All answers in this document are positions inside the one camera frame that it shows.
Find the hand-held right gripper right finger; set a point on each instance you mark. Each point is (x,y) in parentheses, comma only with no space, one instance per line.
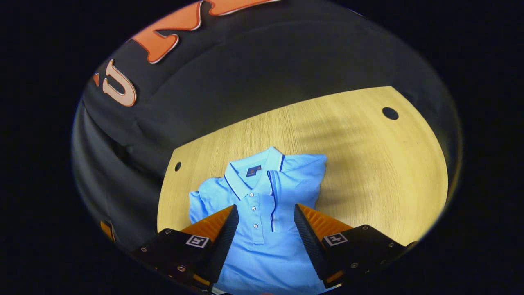
(313,246)

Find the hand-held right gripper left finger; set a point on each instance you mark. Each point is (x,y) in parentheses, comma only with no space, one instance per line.
(223,246)

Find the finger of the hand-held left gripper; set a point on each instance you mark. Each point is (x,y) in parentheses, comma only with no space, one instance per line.
(107,230)

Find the light blue polo T-shirt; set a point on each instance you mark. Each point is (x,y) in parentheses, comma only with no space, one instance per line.
(266,254)

